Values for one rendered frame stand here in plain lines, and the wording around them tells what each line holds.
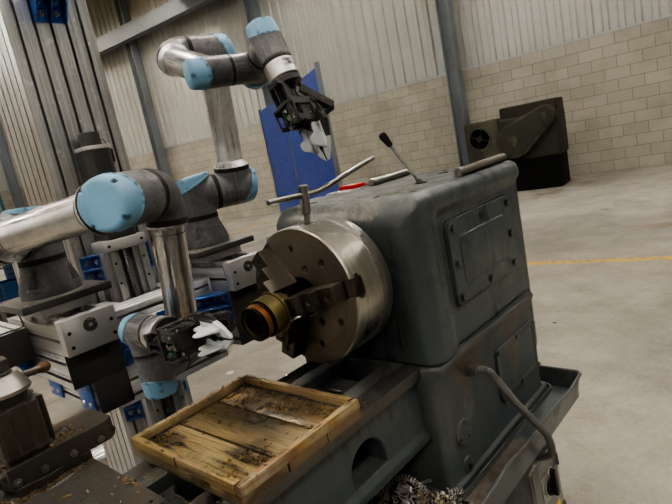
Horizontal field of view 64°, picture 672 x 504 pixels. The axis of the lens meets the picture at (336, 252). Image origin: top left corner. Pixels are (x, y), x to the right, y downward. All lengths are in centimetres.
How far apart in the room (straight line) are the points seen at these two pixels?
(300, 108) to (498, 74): 1032
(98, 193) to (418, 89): 1118
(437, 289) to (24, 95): 126
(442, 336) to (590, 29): 1017
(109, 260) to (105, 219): 58
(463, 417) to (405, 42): 1129
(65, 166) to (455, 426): 131
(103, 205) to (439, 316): 74
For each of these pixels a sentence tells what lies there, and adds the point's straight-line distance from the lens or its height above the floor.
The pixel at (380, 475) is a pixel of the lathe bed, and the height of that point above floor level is 71.
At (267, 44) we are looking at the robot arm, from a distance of 133.
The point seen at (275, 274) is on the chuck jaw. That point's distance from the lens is 117.
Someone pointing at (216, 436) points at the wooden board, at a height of 88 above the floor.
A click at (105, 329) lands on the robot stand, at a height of 106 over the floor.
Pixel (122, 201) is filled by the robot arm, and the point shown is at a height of 136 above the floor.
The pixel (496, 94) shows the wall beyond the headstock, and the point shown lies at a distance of 1151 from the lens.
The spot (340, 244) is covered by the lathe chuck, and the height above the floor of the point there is 119.
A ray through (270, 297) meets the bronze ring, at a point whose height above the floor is 112.
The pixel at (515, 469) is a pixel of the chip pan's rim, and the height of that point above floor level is 56.
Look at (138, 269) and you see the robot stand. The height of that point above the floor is 114.
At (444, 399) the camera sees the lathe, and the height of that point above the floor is 78.
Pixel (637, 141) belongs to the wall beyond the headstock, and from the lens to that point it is 1107.
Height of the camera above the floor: 138
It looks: 11 degrees down
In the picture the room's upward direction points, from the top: 11 degrees counter-clockwise
